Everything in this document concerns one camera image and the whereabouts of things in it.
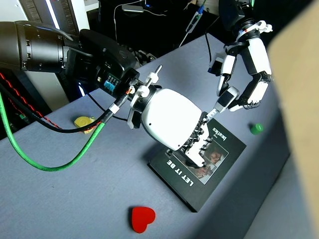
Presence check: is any beige wooden board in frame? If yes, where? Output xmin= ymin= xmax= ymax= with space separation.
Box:
xmin=268 ymin=0 xmax=319 ymax=239

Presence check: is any red and black twisted cable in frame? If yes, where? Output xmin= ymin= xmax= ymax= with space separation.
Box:
xmin=0 ymin=72 xmax=98 ymax=131

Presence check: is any grey flat box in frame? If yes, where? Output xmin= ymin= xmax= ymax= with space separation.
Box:
xmin=121 ymin=4 xmax=145 ymax=13

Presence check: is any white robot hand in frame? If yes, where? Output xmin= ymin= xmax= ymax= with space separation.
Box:
xmin=215 ymin=38 xmax=273 ymax=113
xmin=140 ymin=88 xmax=215 ymax=169

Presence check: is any thick black cable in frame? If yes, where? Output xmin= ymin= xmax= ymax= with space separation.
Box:
xmin=0 ymin=82 xmax=137 ymax=134

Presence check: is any white cable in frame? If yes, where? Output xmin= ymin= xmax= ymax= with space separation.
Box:
xmin=113 ymin=0 xmax=167 ymax=43

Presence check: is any green cylinder block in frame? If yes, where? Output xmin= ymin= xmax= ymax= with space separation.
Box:
xmin=250 ymin=122 xmax=264 ymax=135

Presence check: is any white computer tower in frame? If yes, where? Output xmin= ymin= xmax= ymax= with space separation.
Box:
xmin=0 ymin=0 xmax=91 ymax=103

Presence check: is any grey table cloth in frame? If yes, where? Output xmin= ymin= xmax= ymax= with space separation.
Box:
xmin=0 ymin=33 xmax=291 ymax=239

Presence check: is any red heart block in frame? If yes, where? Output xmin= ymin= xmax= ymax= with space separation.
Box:
xmin=131 ymin=206 xmax=157 ymax=234

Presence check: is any thin black cable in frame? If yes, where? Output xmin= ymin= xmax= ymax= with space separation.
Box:
xmin=87 ymin=92 xmax=130 ymax=122
xmin=204 ymin=33 xmax=213 ymax=66

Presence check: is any white power strip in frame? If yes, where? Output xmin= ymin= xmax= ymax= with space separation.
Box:
xmin=134 ymin=49 xmax=158 ymax=67

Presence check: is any black Let It Be album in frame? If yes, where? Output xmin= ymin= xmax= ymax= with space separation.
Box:
xmin=148 ymin=117 xmax=247 ymax=213

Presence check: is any yellow block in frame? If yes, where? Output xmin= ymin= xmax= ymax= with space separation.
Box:
xmin=74 ymin=116 xmax=97 ymax=135

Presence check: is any grey tape measure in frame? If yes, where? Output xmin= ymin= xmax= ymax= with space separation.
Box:
xmin=203 ymin=86 xmax=240 ymax=123

